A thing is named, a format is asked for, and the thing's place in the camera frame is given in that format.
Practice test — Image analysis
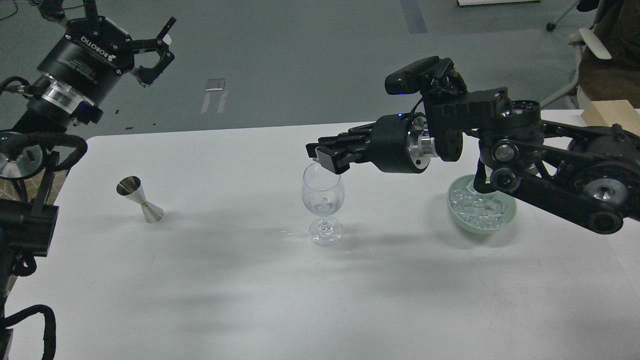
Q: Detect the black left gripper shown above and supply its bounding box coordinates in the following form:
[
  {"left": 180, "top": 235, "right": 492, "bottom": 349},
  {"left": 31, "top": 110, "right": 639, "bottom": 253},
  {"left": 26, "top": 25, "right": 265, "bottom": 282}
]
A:
[{"left": 37, "top": 0, "right": 177, "bottom": 108}]

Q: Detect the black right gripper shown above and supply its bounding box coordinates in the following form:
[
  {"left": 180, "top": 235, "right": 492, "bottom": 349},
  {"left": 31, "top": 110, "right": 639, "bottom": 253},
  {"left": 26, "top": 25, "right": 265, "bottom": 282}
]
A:
[{"left": 305, "top": 114, "right": 430, "bottom": 174}]

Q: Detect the steel double jigger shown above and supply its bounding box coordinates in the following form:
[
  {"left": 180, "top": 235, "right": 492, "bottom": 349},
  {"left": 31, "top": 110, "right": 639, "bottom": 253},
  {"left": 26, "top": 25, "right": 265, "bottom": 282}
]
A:
[{"left": 116, "top": 176, "right": 164, "bottom": 224}]

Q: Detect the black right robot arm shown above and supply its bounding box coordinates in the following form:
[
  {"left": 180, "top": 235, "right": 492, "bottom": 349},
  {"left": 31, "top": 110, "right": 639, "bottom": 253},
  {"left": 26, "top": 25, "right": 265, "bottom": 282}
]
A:
[{"left": 305, "top": 55, "right": 640, "bottom": 235}]

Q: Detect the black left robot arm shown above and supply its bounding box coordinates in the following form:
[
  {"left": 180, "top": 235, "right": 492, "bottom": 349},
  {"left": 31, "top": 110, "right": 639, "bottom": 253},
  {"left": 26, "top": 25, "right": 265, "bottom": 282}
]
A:
[{"left": 0, "top": 0, "right": 176, "bottom": 310}]

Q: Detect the clear wine glass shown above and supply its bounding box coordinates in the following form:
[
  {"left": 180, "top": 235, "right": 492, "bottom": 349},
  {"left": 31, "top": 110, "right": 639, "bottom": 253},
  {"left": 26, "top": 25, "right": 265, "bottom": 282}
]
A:
[{"left": 301, "top": 162, "right": 345, "bottom": 247}]

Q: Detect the pile of clear ice cubes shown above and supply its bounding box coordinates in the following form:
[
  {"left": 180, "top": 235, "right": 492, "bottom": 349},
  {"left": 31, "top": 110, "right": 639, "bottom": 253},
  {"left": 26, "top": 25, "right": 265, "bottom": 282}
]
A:
[{"left": 450, "top": 186, "right": 513, "bottom": 230}]

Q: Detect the green bowl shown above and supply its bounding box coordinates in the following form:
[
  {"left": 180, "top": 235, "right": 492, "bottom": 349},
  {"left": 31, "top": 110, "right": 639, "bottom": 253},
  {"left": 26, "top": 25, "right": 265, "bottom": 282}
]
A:
[{"left": 446, "top": 173, "right": 518, "bottom": 235}]

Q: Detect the tan checkered cushion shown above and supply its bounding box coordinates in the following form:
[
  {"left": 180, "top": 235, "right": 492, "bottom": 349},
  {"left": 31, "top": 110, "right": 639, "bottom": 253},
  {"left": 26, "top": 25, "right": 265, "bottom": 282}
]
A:
[{"left": 0, "top": 170, "right": 66, "bottom": 211}]

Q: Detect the white office chair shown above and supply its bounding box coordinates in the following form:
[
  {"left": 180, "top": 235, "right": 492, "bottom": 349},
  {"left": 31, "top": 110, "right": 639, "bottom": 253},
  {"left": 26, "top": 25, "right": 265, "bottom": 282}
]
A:
[{"left": 539, "top": 0, "right": 612, "bottom": 110}]

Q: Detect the light wooden block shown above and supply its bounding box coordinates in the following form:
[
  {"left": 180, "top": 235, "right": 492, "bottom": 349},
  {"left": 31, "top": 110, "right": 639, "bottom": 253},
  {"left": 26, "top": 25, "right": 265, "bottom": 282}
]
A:
[{"left": 581, "top": 100, "right": 640, "bottom": 135}]

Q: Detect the black cable on floor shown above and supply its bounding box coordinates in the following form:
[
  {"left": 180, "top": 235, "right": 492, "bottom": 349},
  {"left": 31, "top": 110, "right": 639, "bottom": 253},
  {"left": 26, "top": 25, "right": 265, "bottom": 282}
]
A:
[{"left": 0, "top": 0, "right": 41, "bottom": 22}]

